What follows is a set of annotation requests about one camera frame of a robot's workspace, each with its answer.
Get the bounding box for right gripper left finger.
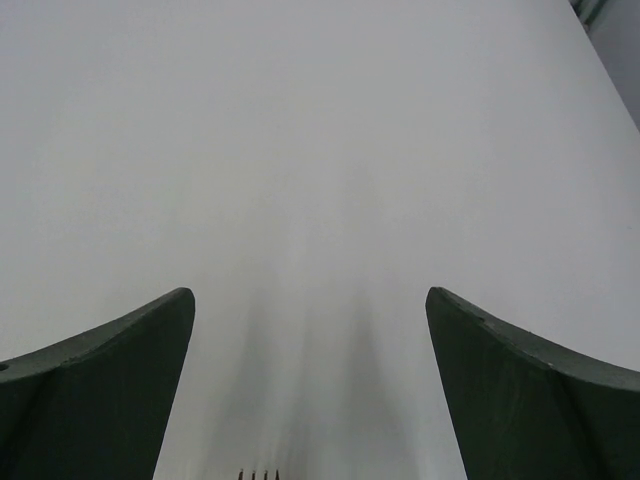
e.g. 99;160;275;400
1;287;195;479

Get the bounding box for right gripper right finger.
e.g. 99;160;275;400
425;287;639;479

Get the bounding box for copper fork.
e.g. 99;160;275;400
237;469;281;480

